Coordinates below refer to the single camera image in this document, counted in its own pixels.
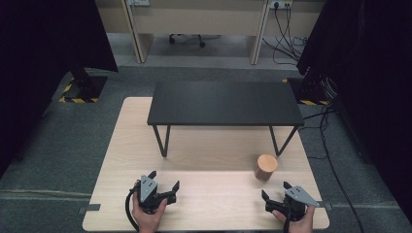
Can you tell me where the long black floor cable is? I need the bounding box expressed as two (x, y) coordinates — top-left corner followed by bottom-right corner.
(297, 105), (367, 233)

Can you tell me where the bundle of black floor cables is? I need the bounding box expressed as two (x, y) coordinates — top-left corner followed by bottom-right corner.
(261, 3), (309, 66)

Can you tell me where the brown jar with wooden lid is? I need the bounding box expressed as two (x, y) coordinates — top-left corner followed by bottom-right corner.
(254, 153), (279, 183)

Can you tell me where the black office chair base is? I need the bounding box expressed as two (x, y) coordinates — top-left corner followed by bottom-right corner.
(167, 33), (207, 50)

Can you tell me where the black stand base striped tape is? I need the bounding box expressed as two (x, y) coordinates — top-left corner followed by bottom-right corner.
(282, 77), (332, 107)
(58, 67), (109, 105)

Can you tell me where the person's left hand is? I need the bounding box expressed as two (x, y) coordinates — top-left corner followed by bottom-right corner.
(131, 193), (169, 233)

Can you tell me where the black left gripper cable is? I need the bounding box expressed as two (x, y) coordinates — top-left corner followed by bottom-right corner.
(124, 184), (141, 233)

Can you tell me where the black metal desk shelf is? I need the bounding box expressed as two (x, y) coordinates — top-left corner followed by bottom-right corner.
(146, 80), (306, 159)

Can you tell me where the black curtain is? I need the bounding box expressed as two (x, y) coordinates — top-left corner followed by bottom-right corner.
(295, 0), (412, 216)
(0, 0), (120, 179)

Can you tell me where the white wall socket strip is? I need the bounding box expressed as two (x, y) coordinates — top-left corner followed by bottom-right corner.
(127, 0), (152, 8)

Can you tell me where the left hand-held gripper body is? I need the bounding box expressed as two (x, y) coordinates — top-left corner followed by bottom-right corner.
(135, 174), (178, 216)

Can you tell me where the white wall socket with plugs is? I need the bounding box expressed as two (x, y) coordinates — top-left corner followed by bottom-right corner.
(267, 0), (293, 10)

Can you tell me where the beige office desk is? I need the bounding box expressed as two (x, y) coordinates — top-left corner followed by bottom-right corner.
(95, 0), (326, 66)

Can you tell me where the grey tape strip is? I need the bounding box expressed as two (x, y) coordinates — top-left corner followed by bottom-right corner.
(318, 200), (334, 212)
(78, 203), (102, 216)

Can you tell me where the person's right hand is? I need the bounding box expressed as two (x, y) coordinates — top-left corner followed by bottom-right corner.
(271, 205), (316, 233)

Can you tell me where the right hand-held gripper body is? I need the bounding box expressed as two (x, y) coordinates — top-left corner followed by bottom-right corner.
(264, 184), (321, 223)

